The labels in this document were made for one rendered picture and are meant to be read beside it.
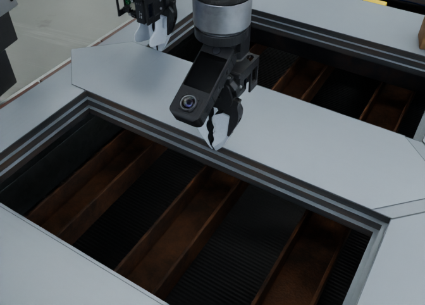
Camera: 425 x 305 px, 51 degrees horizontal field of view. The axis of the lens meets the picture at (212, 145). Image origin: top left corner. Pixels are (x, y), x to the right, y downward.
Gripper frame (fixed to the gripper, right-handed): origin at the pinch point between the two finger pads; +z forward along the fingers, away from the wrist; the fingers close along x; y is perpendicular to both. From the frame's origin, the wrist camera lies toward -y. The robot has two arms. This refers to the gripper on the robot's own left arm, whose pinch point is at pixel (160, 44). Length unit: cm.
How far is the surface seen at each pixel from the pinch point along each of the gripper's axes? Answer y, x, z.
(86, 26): -107, -142, 87
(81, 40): -93, -133, 87
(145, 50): 2.6, -1.9, 0.7
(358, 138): 5.8, 44.1, 0.8
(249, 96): 5.0, 23.6, 0.8
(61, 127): 27.1, -2.0, 3.3
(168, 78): 7.9, 7.7, 0.7
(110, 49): 5.7, -8.4, 0.7
